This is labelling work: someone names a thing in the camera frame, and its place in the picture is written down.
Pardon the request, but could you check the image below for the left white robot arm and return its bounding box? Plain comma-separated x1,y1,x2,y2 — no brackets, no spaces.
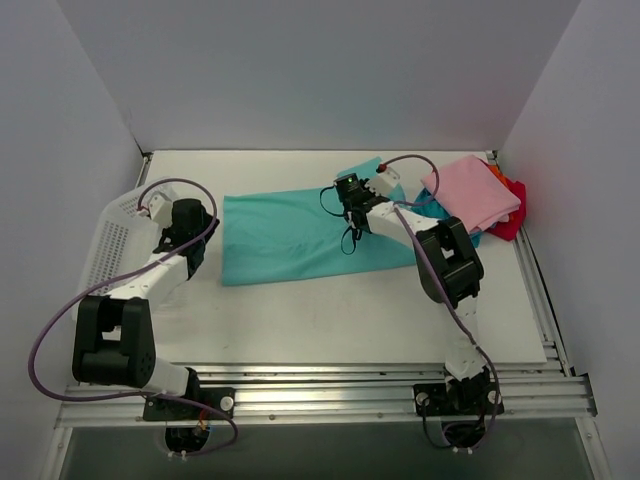
72,198,219,419

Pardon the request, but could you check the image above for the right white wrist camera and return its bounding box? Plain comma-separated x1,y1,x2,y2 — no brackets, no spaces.
367,163,400,197

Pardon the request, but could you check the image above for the blue folded t-shirt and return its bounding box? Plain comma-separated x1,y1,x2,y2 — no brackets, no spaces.
411,188,451,220

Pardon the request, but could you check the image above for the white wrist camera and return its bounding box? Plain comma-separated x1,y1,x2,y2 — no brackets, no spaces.
139,192,173,228
367,163,400,197

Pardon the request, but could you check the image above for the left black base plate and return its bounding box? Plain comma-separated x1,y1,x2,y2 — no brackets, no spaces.
142,387,236,422

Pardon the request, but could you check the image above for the pink folded t-shirt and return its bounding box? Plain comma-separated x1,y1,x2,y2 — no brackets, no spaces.
421,155,521,234

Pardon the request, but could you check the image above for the right black thin cable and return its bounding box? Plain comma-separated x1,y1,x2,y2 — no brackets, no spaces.
319,184,364,255

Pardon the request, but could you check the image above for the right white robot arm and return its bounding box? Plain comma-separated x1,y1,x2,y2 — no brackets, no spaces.
333,172,489,413

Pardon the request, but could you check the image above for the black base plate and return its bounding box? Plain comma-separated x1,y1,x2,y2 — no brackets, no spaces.
412,382,505,417
142,387,236,422

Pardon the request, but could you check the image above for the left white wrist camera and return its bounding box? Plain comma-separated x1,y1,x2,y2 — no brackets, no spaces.
139,192,173,228

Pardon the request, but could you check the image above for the teal green t-shirt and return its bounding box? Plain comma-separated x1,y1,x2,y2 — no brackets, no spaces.
221,187,415,286

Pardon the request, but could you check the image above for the white plastic basket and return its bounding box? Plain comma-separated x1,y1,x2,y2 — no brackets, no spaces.
78,183,188,310

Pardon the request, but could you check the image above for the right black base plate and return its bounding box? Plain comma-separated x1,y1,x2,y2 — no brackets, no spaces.
412,382,505,417

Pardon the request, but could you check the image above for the red folded t-shirt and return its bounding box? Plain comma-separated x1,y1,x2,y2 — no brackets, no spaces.
487,179,527,242

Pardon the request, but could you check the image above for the aluminium rail frame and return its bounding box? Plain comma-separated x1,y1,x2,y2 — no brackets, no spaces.
52,150,599,430

